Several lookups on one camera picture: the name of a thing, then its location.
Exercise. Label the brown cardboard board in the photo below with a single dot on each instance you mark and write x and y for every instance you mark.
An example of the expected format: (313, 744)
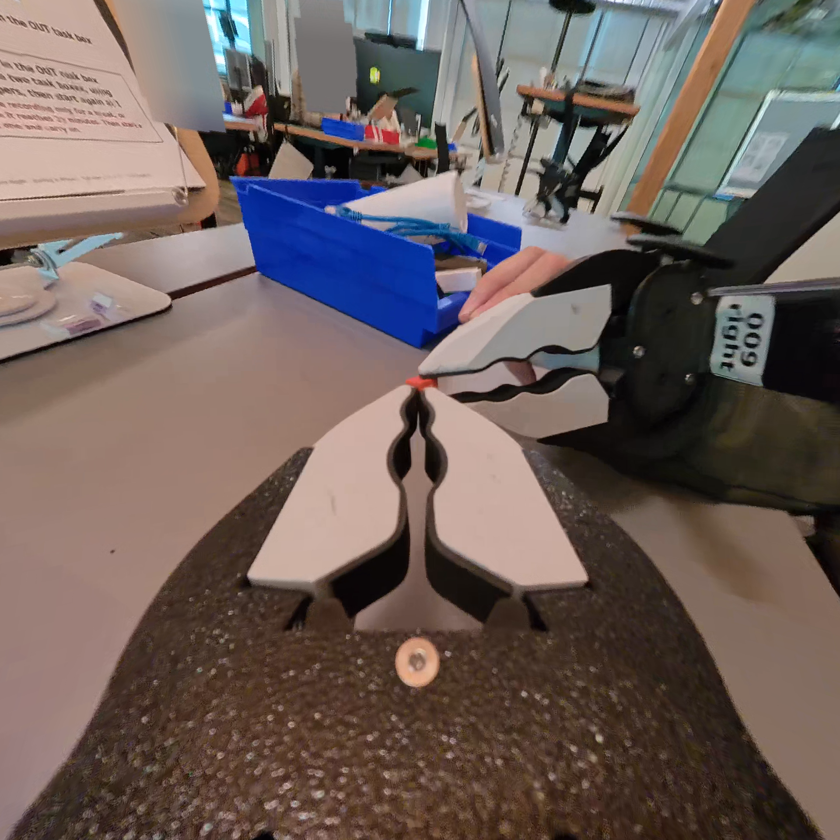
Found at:
(200, 177)

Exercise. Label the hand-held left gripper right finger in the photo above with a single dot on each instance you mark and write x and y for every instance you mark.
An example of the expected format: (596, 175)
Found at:
(505, 512)

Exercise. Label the small red block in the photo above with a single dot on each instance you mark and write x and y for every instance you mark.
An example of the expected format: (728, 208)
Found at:
(420, 382)

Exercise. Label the white round disc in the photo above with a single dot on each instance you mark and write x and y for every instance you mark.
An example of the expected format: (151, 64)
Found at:
(23, 302)

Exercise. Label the white paper roll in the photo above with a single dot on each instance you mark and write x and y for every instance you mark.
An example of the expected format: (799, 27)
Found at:
(420, 200)

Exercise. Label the small white box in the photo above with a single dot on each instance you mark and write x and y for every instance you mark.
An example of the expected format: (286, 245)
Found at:
(459, 279)

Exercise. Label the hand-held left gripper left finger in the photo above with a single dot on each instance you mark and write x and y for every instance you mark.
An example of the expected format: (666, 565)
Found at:
(328, 512)

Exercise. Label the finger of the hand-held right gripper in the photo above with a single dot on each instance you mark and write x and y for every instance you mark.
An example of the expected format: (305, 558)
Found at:
(571, 400)
(544, 321)

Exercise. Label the wooden post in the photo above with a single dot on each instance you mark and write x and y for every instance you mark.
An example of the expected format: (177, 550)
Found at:
(695, 98)

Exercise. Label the black monitor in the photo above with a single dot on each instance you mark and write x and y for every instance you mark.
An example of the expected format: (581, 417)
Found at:
(400, 79)

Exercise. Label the blue plastic bin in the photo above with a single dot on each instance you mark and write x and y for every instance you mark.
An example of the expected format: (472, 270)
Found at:
(341, 275)

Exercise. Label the printed instruction sheet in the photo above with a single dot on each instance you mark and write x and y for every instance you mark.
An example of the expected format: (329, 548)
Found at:
(72, 98)

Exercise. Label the small blue bin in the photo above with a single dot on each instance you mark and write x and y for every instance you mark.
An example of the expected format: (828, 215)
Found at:
(341, 128)

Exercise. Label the white framed board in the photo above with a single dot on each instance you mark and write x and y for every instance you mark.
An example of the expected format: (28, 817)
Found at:
(768, 144)

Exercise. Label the black office chair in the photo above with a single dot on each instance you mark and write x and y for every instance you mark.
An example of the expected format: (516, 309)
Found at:
(774, 210)

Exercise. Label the person's right forearm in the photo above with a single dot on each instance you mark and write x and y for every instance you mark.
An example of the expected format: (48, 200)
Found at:
(735, 446)

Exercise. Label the small red bin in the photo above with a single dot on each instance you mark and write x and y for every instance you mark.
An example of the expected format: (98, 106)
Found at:
(382, 134)

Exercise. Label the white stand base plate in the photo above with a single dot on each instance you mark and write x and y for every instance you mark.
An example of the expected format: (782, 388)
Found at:
(111, 308)

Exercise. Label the person's right hand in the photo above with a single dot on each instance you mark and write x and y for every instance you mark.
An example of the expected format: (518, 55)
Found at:
(512, 279)

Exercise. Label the wooden top standing desk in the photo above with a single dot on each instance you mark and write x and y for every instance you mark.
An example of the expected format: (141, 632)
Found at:
(577, 105)

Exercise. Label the thin grey panel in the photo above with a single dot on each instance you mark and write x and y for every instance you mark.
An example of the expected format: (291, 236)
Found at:
(489, 85)

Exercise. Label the light blue clamp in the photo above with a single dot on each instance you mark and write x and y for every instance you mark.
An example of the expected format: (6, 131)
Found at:
(65, 253)

